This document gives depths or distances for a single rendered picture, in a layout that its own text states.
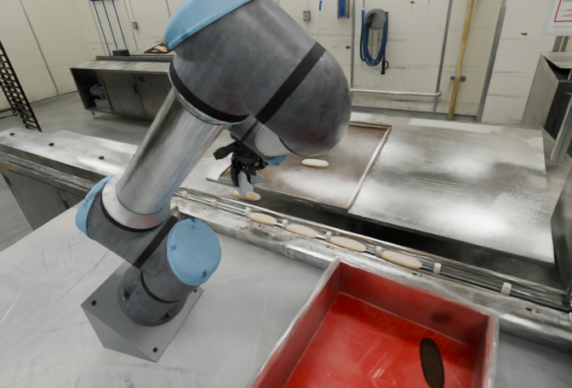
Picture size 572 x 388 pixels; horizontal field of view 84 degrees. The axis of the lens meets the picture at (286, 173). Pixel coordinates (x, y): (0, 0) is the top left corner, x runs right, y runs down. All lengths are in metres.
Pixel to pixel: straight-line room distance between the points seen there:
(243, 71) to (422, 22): 4.11
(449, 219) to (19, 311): 1.12
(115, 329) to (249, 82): 0.59
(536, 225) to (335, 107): 0.76
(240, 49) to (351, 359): 0.60
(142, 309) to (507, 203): 0.95
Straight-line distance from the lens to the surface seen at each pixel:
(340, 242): 0.90
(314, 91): 0.35
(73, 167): 1.57
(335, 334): 0.76
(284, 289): 0.84
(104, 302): 0.80
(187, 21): 0.37
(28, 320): 1.04
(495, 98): 4.20
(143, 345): 0.80
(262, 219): 1.00
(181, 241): 0.62
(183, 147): 0.45
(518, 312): 0.84
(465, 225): 0.97
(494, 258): 1.02
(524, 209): 1.07
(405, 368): 0.74
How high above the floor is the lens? 1.45
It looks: 28 degrees down
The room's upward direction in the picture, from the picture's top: 5 degrees counter-clockwise
